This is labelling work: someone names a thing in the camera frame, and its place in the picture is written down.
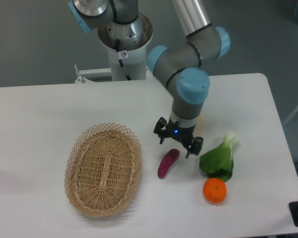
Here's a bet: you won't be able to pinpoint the yellow mango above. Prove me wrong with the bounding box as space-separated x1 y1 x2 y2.
196 114 203 130

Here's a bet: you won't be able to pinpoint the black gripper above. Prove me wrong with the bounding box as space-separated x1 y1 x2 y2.
153 117 204 158

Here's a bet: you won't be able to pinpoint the green bok choy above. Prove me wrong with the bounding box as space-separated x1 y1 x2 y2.
199 132 238 182

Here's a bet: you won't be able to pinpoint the white metal base frame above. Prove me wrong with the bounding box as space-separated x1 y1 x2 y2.
74 64 112 83

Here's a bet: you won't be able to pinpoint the oval wicker basket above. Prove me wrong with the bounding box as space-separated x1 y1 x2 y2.
65 123 142 217

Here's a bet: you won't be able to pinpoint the orange tangerine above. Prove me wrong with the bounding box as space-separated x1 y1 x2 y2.
202 178 227 203

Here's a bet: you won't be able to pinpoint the purple sweet potato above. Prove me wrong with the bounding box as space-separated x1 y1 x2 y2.
157 149 180 179

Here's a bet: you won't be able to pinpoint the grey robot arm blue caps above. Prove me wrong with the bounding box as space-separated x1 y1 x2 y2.
68 0 230 155

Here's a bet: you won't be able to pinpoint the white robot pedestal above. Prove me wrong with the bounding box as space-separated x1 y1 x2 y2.
97 13 153 81

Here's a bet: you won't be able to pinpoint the black cable on pedestal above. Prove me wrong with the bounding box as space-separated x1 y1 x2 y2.
115 39 132 81

